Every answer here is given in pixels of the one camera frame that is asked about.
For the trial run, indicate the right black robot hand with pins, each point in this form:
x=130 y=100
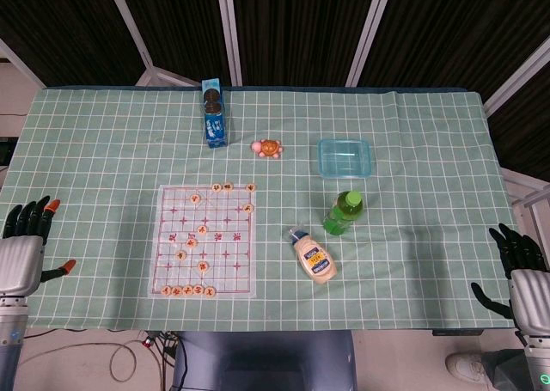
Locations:
x=530 y=288

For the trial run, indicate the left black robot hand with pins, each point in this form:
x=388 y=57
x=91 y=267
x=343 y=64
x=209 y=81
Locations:
x=19 y=258

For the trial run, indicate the round wooden xiangqi piece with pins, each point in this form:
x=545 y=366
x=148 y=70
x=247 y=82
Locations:
x=216 y=187
x=181 y=254
x=228 y=186
x=166 y=291
x=248 y=208
x=251 y=187
x=196 y=199
x=203 y=266
x=198 y=289
x=203 y=229
x=187 y=290
x=176 y=291
x=191 y=242
x=210 y=292

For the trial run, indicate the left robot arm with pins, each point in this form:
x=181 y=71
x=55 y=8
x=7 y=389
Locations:
x=10 y=343

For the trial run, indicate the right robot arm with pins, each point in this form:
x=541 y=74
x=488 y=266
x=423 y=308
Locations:
x=537 y=361

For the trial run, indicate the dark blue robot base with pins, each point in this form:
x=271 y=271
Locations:
x=266 y=361

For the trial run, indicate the dark trouser leg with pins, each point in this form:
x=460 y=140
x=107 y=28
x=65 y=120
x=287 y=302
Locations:
x=502 y=367

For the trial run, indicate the white metal rack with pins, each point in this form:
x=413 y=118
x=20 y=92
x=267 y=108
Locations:
x=530 y=193

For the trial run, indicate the white sneaker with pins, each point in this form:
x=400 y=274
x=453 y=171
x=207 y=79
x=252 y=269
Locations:
x=464 y=367

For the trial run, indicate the green checked tablecloth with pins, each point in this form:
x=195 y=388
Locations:
x=386 y=258

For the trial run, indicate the green tea bottle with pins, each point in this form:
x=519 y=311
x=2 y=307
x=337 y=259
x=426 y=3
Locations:
x=341 y=215

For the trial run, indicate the translucent xiangqi board sheet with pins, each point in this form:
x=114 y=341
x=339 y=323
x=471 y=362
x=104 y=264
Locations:
x=225 y=275

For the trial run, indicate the mayonnaise squeeze bottle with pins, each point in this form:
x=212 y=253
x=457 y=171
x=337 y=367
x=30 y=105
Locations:
x=315 y=262

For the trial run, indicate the clear blue plastic container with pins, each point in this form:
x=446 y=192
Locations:
x=344 y=159

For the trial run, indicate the blue cookie box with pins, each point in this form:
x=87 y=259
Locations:
x=215 y=126

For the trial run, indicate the pink orange turtle toy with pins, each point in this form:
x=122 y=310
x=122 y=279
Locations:
x=269 y=148

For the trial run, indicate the white partition frame post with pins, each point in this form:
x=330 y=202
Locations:
x=129 y=26
x=21 y=62
x=369 y=30
x=230 y=30
x=515 y=79

